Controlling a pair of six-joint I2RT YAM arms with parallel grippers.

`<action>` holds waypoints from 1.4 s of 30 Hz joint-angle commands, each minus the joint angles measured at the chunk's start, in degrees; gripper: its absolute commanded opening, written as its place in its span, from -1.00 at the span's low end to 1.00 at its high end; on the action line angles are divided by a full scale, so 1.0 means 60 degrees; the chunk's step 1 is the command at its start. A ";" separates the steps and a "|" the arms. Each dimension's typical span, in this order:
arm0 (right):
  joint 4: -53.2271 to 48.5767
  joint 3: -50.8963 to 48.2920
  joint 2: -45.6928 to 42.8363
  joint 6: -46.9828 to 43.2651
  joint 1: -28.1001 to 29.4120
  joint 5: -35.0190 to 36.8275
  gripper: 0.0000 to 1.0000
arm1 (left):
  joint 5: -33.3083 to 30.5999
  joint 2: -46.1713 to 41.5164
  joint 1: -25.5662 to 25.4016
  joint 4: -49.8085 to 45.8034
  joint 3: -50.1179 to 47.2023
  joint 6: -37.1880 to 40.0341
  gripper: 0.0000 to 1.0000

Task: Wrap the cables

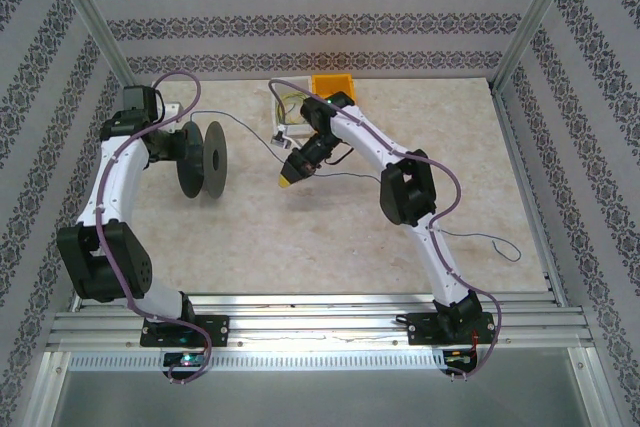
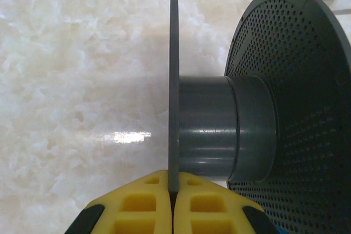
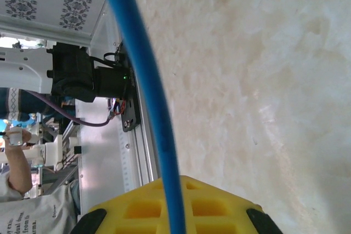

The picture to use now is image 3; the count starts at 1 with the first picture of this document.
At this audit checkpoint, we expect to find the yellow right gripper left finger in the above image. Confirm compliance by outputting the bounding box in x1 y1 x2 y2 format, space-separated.
88 178 171 234

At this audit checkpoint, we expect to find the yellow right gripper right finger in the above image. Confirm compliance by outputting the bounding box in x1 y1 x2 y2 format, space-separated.
179 175 264 234

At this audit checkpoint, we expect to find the blue cable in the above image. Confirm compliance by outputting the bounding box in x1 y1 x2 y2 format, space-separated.
93 0 183 234

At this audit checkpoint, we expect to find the grey metal sheet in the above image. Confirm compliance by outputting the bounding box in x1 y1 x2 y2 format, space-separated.
76 99 129 199

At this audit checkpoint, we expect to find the person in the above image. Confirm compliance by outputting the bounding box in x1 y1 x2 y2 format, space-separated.
0 128 82 234
0 87 76 122

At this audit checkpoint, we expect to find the white machine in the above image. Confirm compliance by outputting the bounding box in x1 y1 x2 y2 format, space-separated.
26 134 83 172

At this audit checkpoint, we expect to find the long aluminium base rail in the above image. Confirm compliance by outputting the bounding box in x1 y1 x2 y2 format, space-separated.
120 75 162 191

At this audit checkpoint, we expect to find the red wire bundle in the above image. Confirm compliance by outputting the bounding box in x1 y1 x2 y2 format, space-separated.
107 98 127 117

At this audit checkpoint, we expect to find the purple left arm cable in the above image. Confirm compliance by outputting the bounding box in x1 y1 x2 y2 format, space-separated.
27 90 116 128

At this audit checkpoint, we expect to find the aluminium side rail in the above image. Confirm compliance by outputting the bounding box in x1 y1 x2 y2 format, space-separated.
90 0 124 45

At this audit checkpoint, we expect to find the aluminium frame post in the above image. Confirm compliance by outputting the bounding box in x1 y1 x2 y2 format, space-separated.
0 22 93 47

